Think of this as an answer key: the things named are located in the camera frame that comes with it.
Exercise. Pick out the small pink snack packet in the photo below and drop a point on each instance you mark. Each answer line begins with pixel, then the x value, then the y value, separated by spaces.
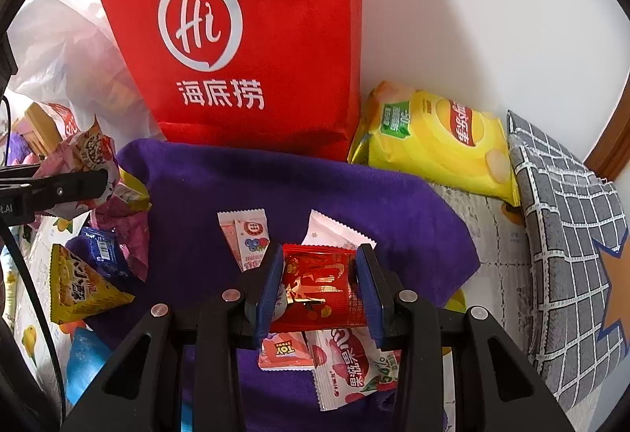
pixel 285 353

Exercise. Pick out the yellow chips bag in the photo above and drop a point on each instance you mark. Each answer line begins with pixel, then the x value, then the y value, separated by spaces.
pixel 433 142

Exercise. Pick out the yellow triangular snack packet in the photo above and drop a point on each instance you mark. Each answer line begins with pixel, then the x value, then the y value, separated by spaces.
pixel 78 289

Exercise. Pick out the white shopping bag orange logo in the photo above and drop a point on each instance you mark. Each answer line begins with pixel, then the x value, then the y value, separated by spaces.
pixel 64 48

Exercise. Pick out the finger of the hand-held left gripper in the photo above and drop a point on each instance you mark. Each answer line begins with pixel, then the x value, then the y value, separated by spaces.
pixel 69 191

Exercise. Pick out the plain white snack packet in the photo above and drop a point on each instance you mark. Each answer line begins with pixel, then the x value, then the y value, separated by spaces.
pixel 330 230

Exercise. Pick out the wooden door frame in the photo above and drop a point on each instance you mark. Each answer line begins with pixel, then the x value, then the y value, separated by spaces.
pixel 610 137

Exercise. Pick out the purple towel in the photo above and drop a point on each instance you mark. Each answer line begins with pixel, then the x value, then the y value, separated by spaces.
pixel 197 186

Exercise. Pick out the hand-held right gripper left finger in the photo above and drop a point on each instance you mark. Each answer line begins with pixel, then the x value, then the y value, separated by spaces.
pixel 270 294

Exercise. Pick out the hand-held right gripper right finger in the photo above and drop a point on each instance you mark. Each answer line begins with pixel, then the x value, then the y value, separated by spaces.
pixel 369 294

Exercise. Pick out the blue tissue pack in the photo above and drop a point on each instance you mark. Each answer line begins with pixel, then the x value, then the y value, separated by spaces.
pixel 83 363

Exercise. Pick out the red foil snack packet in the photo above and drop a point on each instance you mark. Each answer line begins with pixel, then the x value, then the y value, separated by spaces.
pixel 320 284

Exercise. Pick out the fruit printed mat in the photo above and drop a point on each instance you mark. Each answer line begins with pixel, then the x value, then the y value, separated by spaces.
pixel 492 235

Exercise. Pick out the white pink berry packet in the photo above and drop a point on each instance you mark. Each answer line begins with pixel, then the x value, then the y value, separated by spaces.
pixel 246 240

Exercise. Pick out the white red fruit packet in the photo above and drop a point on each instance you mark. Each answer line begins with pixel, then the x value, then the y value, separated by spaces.
pixel 354 373

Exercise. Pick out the pink and yellow snack packet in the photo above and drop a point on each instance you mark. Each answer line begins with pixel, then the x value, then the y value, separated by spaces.
pixel 133 235

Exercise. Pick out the pink triangular snack packet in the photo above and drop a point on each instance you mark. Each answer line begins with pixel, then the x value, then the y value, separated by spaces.
pixel 88 151

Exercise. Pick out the grey checked cushion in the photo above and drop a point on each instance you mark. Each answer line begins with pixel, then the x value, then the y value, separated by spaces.
pixel 566 240

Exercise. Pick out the blue snack packet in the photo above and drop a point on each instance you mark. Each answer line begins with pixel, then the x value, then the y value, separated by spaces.
pixel 103 252

